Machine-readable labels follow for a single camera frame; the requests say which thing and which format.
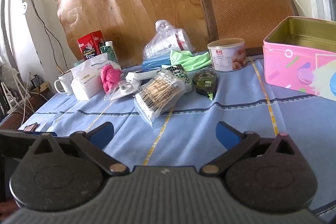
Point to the pink tin box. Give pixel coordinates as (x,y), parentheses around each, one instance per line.
(288,69)

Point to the clear bag with white bottle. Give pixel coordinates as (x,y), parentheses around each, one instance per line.
(162,45)

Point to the white enamel mug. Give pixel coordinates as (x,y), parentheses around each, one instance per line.
(64,83)

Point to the green patterned packet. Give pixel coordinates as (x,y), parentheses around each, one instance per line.
(185,79)

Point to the pink fluffy cloth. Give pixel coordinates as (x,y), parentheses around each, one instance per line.
(109,77)

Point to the red snack tin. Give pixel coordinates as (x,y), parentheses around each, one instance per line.
(88,47)

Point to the small dark packet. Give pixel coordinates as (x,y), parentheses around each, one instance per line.
(31,128)

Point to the white round wall hook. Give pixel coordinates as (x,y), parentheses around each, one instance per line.
(25,8)

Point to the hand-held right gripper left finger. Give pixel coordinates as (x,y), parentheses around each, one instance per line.
(101,133)

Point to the light green cloth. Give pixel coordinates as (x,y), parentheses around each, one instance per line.
(194,60)

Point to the white flat device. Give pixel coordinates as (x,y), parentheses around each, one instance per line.
(139,75)

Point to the green bottle with white cap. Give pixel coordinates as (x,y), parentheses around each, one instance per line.
(109,50)

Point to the bag of cotton swabs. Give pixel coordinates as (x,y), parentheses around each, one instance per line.
(160,90)

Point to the green correction tape dispenser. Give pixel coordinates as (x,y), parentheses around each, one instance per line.
(203,82)

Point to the wood grain sheet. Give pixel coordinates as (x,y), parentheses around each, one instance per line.
(126,3)

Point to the blue plastic case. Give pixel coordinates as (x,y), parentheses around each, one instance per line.
(155,63)

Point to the round can with white label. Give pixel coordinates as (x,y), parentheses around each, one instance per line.
(223,58)

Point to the white tissue pack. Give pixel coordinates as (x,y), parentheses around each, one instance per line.
(84,82)

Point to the brown woven seat cushion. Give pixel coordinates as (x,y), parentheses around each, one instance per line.
(244,11)

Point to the gold spoon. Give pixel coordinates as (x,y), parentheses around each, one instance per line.
(59,69)

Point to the small clear plastic bag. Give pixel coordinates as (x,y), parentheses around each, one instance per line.
(123,90)

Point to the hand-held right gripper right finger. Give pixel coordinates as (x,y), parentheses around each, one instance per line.
(227,134)

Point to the blue striped tablecloth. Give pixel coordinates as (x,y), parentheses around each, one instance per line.
(197,121)

